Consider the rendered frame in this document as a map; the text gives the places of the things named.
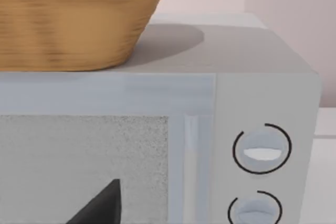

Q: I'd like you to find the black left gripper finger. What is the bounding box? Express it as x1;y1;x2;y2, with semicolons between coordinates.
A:
65;178;122;224

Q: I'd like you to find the pale microwave door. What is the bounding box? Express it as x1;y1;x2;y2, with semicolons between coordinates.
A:
0;73;216;224

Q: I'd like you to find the pale round microwave knob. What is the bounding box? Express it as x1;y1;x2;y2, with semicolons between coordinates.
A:
227;190;283;224
232;123;292;175

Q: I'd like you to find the woven wicker basket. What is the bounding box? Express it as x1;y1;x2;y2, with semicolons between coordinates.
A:
0;0;174;72

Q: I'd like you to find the pale microwave oven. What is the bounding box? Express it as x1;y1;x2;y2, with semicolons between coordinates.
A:
0;13;321;224

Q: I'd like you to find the pale microwave door handle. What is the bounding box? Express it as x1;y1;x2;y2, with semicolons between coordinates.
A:
184;114;198;224

